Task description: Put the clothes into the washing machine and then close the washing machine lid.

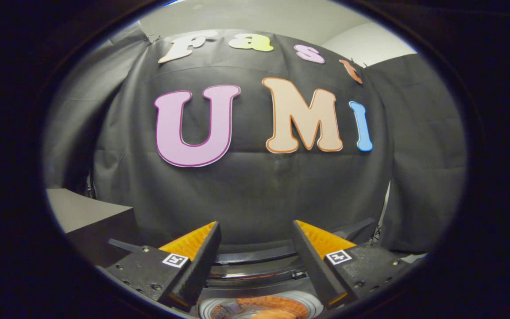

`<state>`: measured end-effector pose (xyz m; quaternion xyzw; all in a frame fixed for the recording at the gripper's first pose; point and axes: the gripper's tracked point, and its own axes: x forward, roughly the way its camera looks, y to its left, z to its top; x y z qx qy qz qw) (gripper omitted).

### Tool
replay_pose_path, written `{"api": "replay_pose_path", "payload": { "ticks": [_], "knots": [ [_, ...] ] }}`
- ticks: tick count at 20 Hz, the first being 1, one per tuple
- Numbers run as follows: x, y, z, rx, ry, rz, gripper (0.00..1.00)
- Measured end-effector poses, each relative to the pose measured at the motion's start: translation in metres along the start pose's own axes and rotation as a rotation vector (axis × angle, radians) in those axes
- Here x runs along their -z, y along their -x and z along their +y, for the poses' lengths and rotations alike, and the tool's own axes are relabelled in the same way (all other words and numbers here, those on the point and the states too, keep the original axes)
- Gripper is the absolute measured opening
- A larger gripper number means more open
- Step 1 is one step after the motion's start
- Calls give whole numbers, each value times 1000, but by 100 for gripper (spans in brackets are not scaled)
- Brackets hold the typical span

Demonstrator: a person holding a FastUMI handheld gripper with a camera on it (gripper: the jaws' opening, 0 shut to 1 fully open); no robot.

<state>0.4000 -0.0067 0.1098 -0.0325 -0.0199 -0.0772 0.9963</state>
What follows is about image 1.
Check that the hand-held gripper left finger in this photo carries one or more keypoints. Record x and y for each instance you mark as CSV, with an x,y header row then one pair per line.
x,y
202,266

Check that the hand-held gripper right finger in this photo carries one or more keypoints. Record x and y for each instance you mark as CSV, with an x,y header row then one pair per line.
x,y
314,261

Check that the orange cloth garment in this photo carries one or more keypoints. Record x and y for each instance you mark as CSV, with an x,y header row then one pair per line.
x,y
272,305

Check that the black backdrop cloth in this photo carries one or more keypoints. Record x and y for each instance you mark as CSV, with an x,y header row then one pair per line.
x,y
255,195

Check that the white cabinet with black top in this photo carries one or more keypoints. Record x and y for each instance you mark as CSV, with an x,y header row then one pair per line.
x,y
82,212

